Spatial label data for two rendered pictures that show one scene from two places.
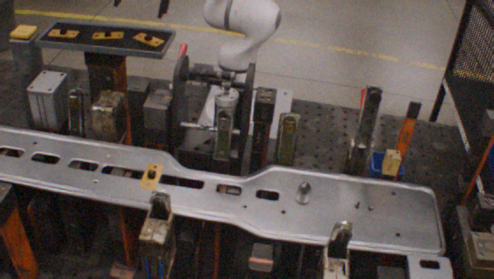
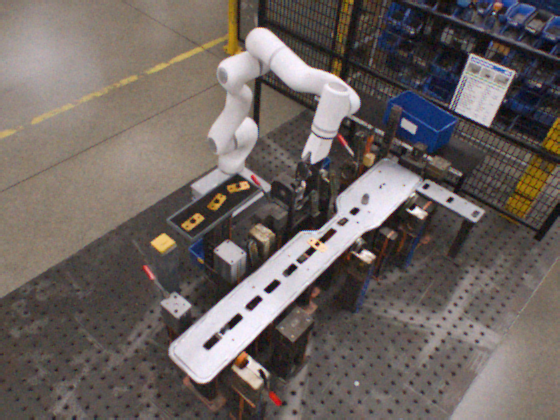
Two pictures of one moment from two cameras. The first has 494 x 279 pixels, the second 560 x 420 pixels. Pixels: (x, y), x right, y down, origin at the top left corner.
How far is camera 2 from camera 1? 1.62 m
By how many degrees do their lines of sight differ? 42
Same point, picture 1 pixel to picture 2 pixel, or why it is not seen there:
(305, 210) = (372, 204)
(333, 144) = (274, 171)
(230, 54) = (238, 163)
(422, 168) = not seen: hidden behind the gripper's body
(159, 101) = (278, 212)
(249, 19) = (248, 137)
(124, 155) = (293, 249)
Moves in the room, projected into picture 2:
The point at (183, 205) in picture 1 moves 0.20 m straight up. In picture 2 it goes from (344, 242) to (354, 208)
